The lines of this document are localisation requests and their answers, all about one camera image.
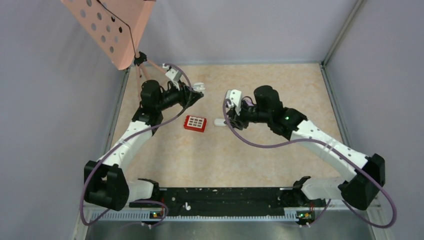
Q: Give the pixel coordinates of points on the aluminium front rail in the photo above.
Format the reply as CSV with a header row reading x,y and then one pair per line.
x,y
154,216

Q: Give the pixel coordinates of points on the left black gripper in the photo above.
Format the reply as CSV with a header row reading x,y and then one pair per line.
x,y
187,97

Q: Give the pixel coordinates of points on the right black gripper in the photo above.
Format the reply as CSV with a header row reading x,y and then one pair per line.
x,y
237,121

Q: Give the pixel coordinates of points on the red grid box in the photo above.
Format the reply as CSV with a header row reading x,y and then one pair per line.
x,y
195,123

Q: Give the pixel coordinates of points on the white oval earbud case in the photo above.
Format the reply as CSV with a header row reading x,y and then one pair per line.
x,y
218,122

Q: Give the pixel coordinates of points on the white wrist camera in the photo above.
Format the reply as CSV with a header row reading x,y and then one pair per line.
x,y
233,100
171,73

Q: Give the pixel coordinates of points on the white earbud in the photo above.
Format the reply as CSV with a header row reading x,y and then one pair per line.
x,y
187,206

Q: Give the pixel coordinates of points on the purple glitter microphone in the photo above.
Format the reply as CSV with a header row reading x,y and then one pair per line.
x,y
248,103

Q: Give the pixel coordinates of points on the pink perforated music stand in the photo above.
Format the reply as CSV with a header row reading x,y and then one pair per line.
x,y
117,27

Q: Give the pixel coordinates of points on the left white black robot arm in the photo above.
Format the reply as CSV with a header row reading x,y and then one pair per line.
x,y
105,184

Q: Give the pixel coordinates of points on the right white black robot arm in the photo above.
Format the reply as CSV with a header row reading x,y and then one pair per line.
x,y
361,176

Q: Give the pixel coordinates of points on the white square earbud case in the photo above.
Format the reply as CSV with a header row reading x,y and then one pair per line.
x,y
199,87

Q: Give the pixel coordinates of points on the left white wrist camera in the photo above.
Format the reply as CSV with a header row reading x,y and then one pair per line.
x,y
171,73

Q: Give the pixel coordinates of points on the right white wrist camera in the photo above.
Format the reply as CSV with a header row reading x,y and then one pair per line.
x,y
233,100

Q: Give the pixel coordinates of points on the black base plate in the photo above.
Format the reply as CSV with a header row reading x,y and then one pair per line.
x,y
228,201

